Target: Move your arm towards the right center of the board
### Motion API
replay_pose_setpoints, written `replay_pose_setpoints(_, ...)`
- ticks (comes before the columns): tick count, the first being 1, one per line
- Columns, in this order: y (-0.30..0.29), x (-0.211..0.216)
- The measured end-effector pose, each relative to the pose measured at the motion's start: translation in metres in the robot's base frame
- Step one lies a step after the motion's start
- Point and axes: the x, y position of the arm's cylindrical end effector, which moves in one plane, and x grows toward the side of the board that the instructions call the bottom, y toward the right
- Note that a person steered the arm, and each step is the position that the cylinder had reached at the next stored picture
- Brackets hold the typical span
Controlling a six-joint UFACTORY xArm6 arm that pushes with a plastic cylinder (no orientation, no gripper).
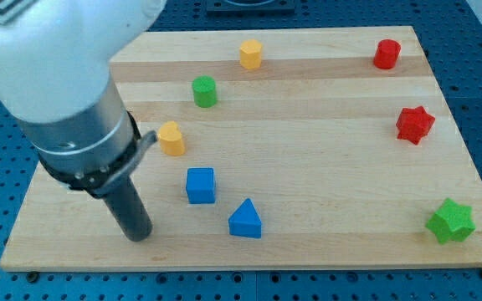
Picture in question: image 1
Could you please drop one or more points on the blue cube block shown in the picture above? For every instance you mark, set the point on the blue cube block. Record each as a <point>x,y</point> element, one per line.
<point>200,185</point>

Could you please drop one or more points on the red star block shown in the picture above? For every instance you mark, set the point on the red star block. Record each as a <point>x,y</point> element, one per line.
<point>413,124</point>

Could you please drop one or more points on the green cylinder block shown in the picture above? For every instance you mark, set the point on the green cylinder block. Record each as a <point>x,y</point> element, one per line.
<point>204,91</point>

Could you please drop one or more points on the yellow heart block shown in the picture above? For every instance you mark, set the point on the yellow heart block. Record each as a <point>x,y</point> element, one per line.
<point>171,139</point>

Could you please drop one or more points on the blue triangle block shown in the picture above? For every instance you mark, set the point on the blue triangle block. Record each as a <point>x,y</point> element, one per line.
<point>245,221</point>

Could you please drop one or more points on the red cylinder block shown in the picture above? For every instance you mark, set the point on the red cylinder block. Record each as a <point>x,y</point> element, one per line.
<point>387,54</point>

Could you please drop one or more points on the light wooden board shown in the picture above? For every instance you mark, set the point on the light wooden board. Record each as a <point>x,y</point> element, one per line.
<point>310,137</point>

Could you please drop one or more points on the yellow hexagon block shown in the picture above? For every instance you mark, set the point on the yellow hexagon block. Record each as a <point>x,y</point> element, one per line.
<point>250,54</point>

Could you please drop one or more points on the green star block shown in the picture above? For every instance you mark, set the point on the green star block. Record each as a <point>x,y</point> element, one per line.
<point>451,222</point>

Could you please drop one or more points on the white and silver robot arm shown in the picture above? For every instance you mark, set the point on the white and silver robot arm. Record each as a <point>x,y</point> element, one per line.
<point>55,80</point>

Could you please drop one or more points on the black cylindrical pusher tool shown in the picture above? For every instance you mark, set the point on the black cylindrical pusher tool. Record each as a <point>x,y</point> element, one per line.
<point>128,210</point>

